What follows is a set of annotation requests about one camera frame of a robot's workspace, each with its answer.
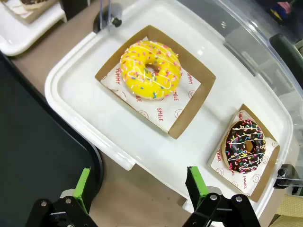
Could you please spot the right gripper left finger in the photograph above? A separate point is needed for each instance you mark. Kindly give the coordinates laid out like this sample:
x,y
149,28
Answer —
x,y
81,186

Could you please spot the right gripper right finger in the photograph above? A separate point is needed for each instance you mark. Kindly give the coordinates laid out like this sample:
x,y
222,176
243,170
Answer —
x,y
197,186

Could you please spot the white printed paper liner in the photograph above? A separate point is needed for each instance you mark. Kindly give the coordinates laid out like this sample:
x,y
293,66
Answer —
x,y
20,9
221,165
151,111

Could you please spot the chocolate donut with sprinkles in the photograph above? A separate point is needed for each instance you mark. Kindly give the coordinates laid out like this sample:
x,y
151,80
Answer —
x,y
32,2

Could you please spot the dark chocolate sprinkled donut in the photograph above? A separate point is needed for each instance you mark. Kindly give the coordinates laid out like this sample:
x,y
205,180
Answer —
x,y
234,142

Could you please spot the black serving tray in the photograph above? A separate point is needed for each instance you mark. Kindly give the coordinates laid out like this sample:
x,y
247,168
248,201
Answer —
x,y
35,142

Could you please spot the yellow glazed donut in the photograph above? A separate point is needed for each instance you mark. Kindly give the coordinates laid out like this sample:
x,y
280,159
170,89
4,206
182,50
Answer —
x,y
189,111

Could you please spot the yellow sprinkled donut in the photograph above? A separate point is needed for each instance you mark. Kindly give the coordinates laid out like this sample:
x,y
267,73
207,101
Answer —
x,y
135,59

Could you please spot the black lid hinge knob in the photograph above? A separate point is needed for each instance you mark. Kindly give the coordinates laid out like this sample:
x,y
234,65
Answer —
x,y
285,175
116,21

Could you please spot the beige textured pad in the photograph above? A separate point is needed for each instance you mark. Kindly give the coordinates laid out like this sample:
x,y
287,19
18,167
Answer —
x,y
291,210

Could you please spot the clear display case lid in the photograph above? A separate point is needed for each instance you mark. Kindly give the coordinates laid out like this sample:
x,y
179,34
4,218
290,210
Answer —
x,y
248,35

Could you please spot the person in navy jacket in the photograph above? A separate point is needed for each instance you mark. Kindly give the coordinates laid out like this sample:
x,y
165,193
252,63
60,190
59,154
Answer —
x,y
75,9

